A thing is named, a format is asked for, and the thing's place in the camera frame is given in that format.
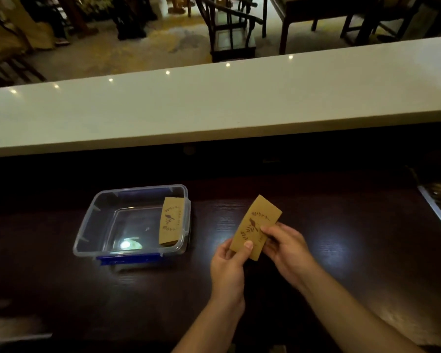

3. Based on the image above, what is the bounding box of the brown printed paper sleeve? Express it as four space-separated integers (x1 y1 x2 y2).
159 196 185 246
230 195 283 261

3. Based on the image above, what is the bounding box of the person's right hand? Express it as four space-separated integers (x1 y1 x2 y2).
260 222 317 290

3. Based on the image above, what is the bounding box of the person's right forearm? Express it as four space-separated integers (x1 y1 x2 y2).
298 266 425 353

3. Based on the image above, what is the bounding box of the dark wooden table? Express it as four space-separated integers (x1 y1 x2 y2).
263 0 386 55

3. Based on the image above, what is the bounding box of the dark wooden armchair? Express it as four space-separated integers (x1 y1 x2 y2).
194 0 264 63

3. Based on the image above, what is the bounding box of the dark wooden bench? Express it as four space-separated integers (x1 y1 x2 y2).
0 1 48 88

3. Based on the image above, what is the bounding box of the dark wooden stand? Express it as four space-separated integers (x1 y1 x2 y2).
108 0 159 41

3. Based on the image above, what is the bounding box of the person's left forearm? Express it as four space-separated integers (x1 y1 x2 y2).
172 296 245 353

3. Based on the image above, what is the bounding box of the clear plastic container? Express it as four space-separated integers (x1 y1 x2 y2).
73 184 192 258

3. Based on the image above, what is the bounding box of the dark wooden chair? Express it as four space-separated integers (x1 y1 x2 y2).
340 0 425 46

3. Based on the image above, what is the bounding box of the person's left hand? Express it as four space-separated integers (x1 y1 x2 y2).
210 238 254 308

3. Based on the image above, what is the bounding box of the blue container lid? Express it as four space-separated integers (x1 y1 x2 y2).
96 253 166 267

